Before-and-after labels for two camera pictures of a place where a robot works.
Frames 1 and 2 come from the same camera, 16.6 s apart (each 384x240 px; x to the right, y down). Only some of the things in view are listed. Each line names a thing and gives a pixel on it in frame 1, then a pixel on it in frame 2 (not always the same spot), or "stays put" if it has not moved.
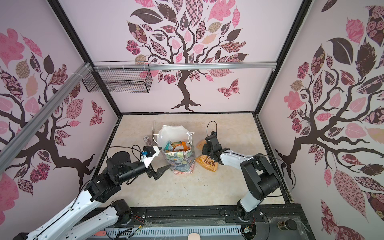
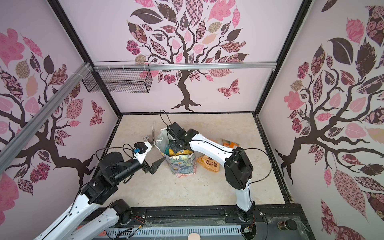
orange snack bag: [206, 162] stays put
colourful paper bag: [178, 148] stays put
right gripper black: [206, 146] → [174, 148]
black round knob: [287, 224] stays put
